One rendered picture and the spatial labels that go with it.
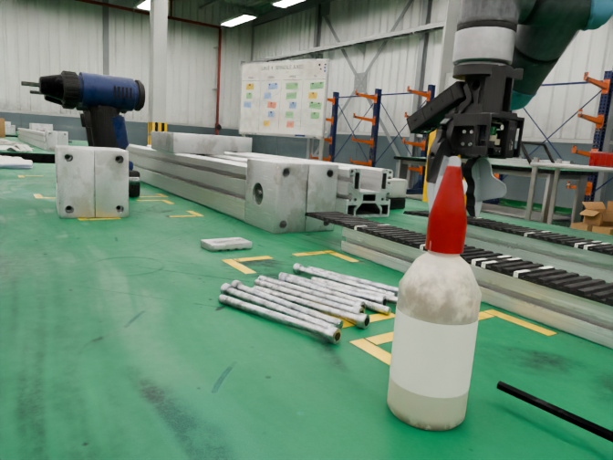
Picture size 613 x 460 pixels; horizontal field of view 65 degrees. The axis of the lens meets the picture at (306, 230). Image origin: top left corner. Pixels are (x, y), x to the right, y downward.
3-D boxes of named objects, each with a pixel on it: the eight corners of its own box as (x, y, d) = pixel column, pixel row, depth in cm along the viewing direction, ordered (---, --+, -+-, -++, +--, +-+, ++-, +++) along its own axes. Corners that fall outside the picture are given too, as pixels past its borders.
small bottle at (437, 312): (380, 422, 22) (407, 163, 20) (390, 384, 26) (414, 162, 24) (465, 441, 21) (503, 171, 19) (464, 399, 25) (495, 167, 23)
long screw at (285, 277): (276, 284, 42) (277, 273, 42) (284, 282, 43) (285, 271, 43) (385, 319, 36) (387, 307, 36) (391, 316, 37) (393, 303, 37)
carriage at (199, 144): (223, 168, 103) (224, 135, 102) (172, 166, 97) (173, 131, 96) (197, 162, 116) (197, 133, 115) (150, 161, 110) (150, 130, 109)
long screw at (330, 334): (341, 341, 31) (342, 327, 31) (333, 346, 30) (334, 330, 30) (225, 303, 37) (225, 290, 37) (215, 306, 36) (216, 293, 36)
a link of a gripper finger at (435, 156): (427, 179, 64) (450, 117, 65) (419, 178, 66) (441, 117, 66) (449, 191, 67) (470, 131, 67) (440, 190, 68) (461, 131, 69)
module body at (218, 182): (300, 220, 78) (304, 166, 76) (244, 222, 72) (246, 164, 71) (156, 174, 143) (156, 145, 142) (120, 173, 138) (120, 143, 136)
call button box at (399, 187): (405, 208, 101) (408, 178, 100) (369, 209, 96) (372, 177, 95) (379, 203, 108) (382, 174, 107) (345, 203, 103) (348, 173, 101)
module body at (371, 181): (389, 216, 88) (393, 169, 87) (345, 218, 83) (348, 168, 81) (216, 175, 154) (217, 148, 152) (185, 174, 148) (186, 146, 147)
